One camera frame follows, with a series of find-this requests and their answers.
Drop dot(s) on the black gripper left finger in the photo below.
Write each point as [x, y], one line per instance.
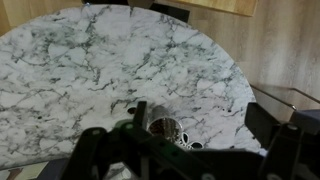
[140, 115]

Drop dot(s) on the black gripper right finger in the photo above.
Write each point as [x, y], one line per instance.
[260, 121]

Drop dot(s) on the white framed sunglasses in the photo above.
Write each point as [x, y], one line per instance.
[190, 143]

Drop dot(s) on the wooden step platform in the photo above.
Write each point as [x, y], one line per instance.
[220, 6]

